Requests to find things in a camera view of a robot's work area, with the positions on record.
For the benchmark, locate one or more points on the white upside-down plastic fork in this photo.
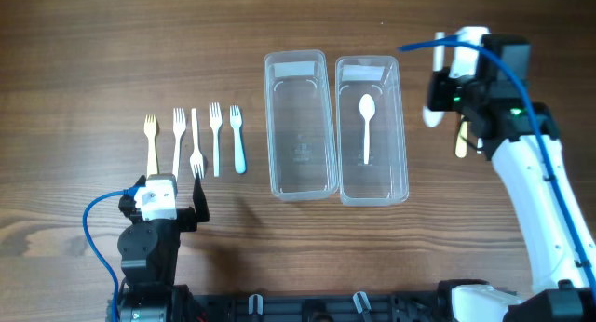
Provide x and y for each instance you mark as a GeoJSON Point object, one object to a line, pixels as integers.
{"type": "Point", "coordinates": [196, 158]}

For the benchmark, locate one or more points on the left clear plastic container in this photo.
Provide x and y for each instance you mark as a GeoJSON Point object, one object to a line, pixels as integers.
{"type": "Point", "coordinates": [300, 136]}

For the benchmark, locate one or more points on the white upside-down plastic spoon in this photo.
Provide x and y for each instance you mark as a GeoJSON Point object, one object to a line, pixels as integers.
{"type": "Point", "coordinates": [433, 118]}

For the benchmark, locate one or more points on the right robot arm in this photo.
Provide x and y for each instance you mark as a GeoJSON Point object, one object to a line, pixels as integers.
{"type": "Point", "coordinates": [483, 77]}

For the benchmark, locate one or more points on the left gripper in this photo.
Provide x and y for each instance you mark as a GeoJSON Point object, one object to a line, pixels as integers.
{"type": "Point", "coordinates": [189, 219]}

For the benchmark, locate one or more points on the light blue plastic fork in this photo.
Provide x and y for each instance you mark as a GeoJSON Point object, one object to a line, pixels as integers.
{"type": "Point", "coordinates": [236, 124]}

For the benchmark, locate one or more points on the clear plastic container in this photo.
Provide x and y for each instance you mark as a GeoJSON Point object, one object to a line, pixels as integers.
{"type": "Point", "coordinates": [384, 181]}
{"type": "Point", "coordinates": [300, 136]}

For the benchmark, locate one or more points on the white long plastic fork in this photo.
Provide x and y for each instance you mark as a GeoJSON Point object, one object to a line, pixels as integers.
{"type": "Point", "coordinates": [216, 121]}

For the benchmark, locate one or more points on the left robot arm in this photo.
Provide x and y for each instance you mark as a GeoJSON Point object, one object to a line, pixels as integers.
{"type": "Point", "coordinates": [149, 252]}

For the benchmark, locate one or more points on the yellow plastic spoon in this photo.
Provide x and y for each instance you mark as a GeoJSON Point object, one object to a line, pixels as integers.
{"type": "Point", "coordinates": [460, 148]}

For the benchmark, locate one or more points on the cream yellow plastic fork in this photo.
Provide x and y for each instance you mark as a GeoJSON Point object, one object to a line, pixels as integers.
{"type": "Point", "coordinates": [150, 131]}

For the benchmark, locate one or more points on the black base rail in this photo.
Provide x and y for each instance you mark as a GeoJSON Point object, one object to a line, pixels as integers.
{"type": "Point", "coordinates": [361, 306]}

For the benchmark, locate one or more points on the right clear plastic container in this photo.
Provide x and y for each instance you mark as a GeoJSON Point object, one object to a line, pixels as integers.
{"type": "Point", "coordinates": [384, 181]}

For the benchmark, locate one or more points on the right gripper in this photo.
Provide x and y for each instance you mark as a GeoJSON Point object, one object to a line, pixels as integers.
{"type": "Point", "coordinates": [439, 80]}

